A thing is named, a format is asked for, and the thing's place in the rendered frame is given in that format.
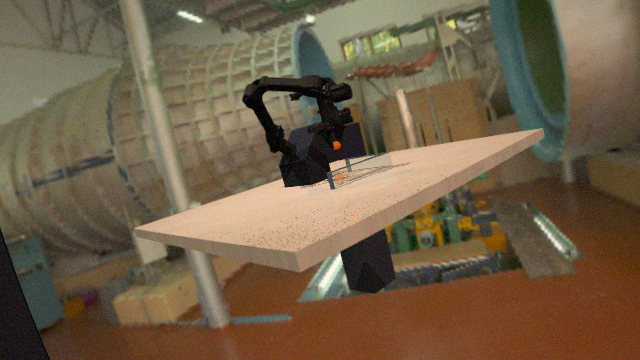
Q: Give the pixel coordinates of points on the clear low walls forming corner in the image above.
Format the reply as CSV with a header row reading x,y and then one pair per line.
x,y
361,170

